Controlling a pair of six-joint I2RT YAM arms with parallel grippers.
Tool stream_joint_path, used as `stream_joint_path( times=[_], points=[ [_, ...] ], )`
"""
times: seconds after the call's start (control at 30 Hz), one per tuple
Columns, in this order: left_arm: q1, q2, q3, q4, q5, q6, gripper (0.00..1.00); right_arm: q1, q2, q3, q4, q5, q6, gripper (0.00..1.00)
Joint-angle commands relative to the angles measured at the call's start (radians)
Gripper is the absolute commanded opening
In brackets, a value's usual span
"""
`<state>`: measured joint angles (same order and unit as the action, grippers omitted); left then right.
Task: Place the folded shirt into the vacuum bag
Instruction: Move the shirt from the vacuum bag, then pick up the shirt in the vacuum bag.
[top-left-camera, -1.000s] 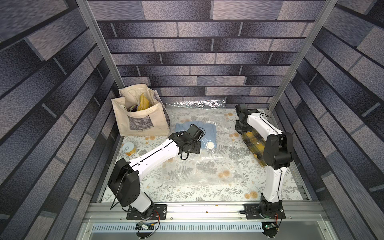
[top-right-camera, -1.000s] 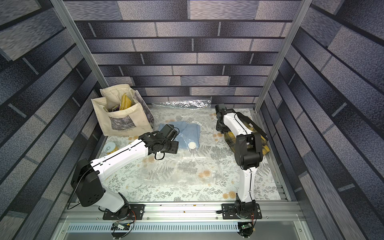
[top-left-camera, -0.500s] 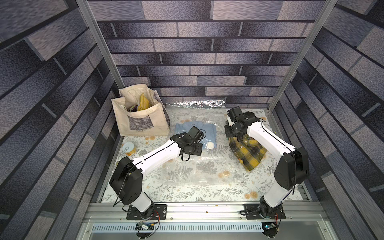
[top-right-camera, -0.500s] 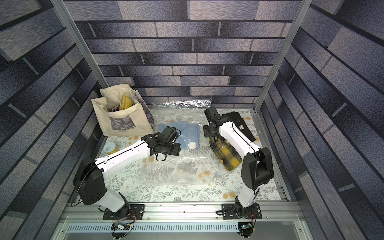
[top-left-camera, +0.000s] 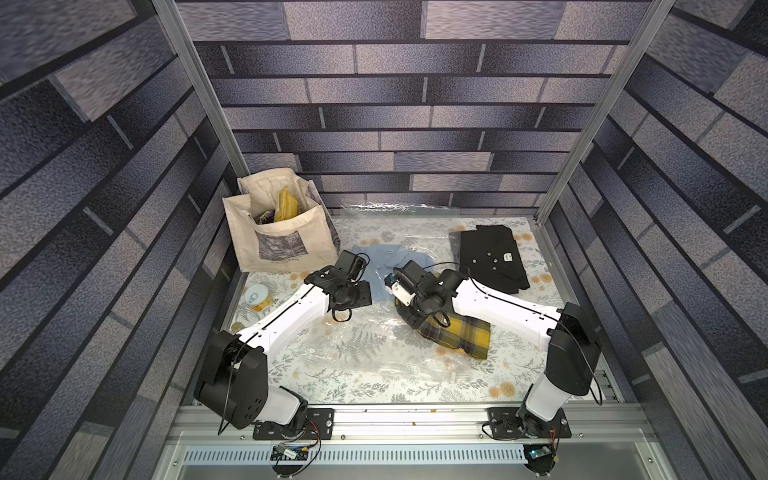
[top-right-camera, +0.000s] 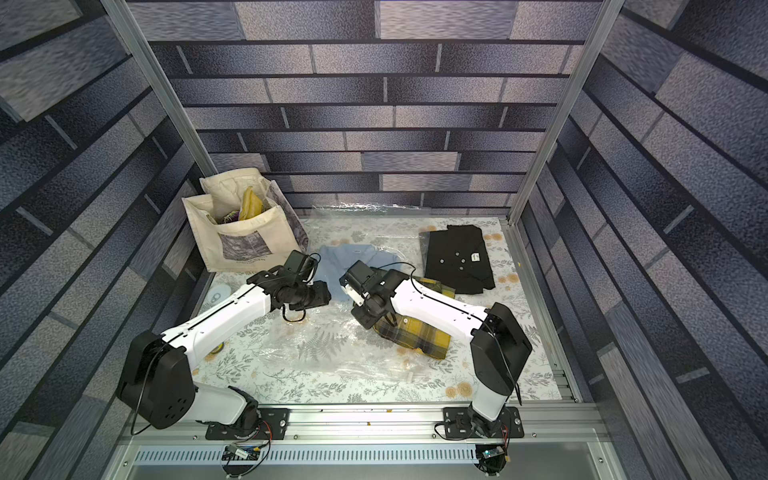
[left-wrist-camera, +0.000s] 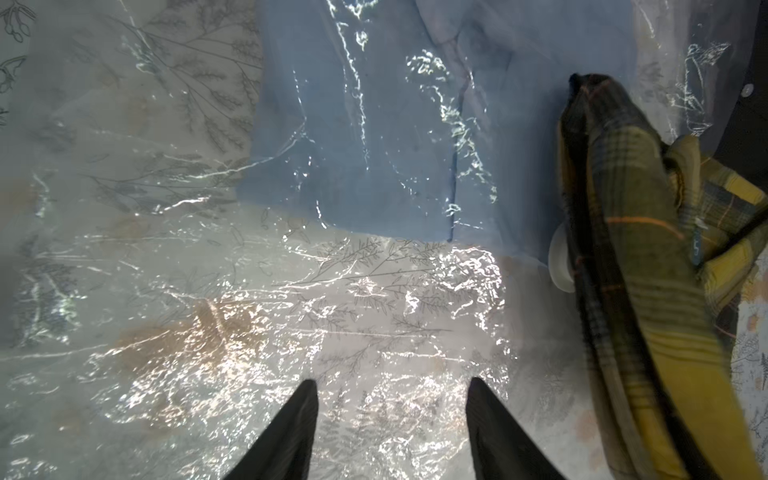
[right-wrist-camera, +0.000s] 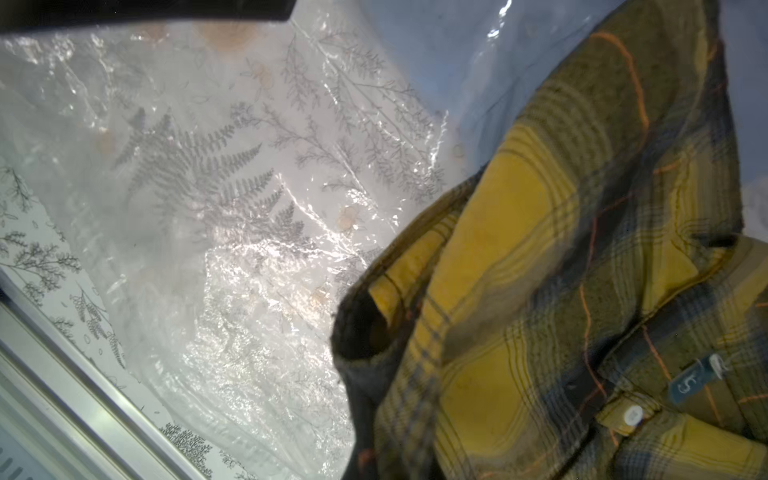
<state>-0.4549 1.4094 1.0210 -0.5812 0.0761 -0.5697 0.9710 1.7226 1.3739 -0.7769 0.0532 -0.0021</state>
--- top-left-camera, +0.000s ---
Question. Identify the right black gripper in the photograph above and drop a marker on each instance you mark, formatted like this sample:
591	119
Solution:
411	303

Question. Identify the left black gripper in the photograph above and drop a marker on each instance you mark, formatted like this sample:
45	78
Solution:
366	298

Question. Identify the light blue shirt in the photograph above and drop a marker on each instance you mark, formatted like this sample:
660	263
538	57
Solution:
383	258

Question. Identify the yellow black plaid shirt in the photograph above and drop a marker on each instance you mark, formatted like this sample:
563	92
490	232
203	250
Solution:
468	334

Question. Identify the black tray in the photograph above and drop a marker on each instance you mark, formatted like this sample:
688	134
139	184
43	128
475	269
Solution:
490	255

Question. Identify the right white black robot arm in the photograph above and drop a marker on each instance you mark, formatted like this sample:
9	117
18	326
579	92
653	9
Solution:
567	335

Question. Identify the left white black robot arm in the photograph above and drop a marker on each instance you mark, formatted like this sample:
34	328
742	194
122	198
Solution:
234	381

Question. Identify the beige canvas tote bag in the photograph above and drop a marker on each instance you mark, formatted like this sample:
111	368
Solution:
305	243

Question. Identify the floral patterned table cloth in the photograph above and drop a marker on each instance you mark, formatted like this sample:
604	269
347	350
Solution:
372	372

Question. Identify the yellow snack packet in tote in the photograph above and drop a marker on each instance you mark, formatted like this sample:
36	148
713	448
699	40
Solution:
288	207

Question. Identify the left small circuit board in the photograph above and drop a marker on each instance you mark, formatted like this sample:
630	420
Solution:
289	453

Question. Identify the small circuit board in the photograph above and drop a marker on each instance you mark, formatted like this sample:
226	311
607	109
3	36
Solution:
289	453
539	459

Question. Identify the right small circuit board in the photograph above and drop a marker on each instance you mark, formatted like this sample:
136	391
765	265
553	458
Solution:
539	459

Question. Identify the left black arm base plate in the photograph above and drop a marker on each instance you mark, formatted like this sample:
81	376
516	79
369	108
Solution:
310	424

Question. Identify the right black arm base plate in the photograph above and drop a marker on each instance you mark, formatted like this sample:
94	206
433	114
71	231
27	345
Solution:
508	423

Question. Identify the aluminium front rail frame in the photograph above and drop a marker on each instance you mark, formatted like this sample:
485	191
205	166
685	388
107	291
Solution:
441	441

